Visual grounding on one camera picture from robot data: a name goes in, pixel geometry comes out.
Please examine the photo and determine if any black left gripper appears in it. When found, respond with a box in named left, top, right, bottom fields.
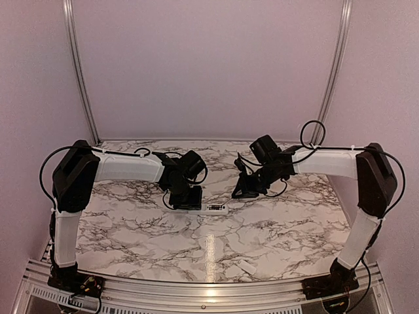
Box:
left=168, top=181, right=203, bottom=210

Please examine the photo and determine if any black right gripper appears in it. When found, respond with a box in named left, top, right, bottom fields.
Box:
left=231, top=164, right=283, bottom=199

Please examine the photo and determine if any white remote control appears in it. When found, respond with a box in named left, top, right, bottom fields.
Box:
left=187, top=203, right=228, bottom=216

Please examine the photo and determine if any white battery cover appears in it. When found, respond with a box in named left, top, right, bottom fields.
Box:
left=237, top=260, right=257, bottom=275

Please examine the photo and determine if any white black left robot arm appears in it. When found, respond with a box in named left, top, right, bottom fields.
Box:
left=46, top=140, right=208, bottom=291

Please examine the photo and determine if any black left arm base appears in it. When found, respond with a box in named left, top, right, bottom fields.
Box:
left=48, top=264, right=104, bottom=298

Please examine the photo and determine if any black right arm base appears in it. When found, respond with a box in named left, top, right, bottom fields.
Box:
left=301, top=259, right=359, bottom=300

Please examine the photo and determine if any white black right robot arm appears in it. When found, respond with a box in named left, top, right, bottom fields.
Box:
left=232, top=135, right=398, bottom=293

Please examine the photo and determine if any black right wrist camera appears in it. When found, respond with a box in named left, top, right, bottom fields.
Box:
left=234, top=158, right=248, bottom=173

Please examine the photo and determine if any aluminium front frame rail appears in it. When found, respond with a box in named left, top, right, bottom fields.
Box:
left=12, top=260, right=394, bottom=313

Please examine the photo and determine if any right aluminium frame post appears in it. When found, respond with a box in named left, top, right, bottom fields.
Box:
left=318, top=0, right=353, bottom=125

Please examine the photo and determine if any aluminium frame post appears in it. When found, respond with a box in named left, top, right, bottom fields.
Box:
left=318, top=0, right=353, bottom=125
left=63, top=0, right=101, bottom=145

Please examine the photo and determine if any left aluminium frame post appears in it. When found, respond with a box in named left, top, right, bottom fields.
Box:
left=63, top=0, right=101, bottom=145

